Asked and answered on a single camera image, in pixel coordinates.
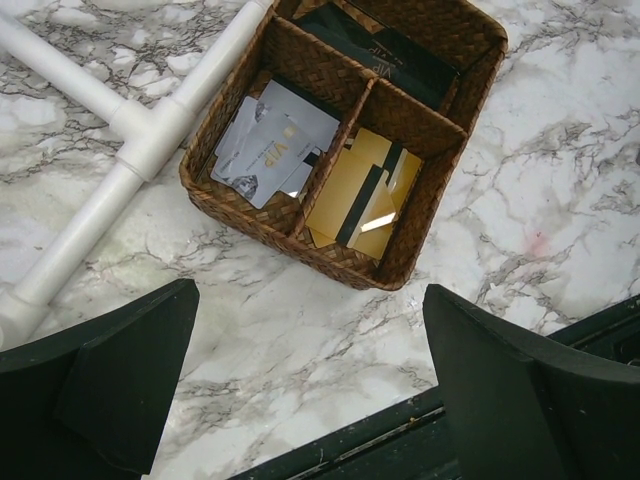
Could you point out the gold card with stripe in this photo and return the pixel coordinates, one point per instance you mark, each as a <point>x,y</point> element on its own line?
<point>363,195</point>

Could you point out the white PVC pipe frame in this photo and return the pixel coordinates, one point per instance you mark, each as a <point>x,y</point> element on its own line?
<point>150,137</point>

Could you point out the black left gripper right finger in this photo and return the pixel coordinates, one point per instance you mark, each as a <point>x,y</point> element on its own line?
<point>520,405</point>

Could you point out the silver VIP card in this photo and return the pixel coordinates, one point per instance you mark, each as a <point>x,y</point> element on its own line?
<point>273,141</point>

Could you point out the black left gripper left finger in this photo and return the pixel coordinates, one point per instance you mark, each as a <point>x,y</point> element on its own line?
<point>91,401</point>

